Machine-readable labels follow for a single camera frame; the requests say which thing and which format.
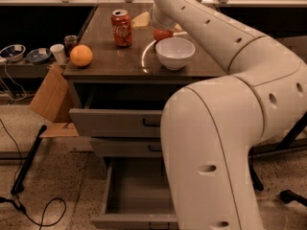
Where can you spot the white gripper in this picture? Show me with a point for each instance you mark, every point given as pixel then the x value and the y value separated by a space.
pixel 157 20

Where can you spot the red apple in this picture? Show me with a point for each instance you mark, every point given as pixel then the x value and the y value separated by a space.
pixel 161 34

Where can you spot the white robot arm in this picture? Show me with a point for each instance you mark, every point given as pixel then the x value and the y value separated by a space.
pixel 208 127

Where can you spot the grey drawer cabinet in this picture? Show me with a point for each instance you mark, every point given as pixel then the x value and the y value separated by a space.
pixel 136 64

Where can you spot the grey top drawer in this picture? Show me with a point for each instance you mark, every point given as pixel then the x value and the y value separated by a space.
pixel 123 110

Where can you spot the grey drawer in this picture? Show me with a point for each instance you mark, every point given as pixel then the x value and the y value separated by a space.
pixel 123 110
pixel 126 147
pixel 136 196

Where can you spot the grey middle drawer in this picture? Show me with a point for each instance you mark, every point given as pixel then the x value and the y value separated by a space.
pixel 126 147

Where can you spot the grey bottom drawer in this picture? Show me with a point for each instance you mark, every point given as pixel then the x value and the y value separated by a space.
pixel 136 196

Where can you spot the white ceramic bowl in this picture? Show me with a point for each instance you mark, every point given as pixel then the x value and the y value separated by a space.
pixel 174 52

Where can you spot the red coca-cola can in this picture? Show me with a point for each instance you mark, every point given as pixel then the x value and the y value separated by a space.
pixel 121 28

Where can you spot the orange fruit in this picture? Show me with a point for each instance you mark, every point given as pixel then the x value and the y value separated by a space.
pixel 81 55

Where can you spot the dark glass jar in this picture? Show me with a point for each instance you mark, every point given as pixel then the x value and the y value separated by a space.
pixel 70 41

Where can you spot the white paper cup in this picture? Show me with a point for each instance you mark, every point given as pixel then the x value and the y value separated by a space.
pixel 59 53

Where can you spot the blue bowl on shelf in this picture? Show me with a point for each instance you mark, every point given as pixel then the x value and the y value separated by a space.
pixel 39 56

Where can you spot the brown cardboard piece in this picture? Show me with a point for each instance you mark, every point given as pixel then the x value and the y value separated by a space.
pixel 52 101

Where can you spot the white bowl on shelf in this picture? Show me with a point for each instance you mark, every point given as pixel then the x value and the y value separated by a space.
pixel 13 53

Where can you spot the black right stand leg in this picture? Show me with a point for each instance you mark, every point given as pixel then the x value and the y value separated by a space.
pixel 257 184

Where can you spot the black stand leg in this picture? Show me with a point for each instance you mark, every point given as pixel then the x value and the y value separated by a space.
pixel 257 184
pixel 18 182

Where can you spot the black caster foot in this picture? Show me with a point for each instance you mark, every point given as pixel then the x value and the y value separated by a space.
pixel 288 196

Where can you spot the black left stand leg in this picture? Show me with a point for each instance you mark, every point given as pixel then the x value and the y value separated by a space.
pixel 18 182

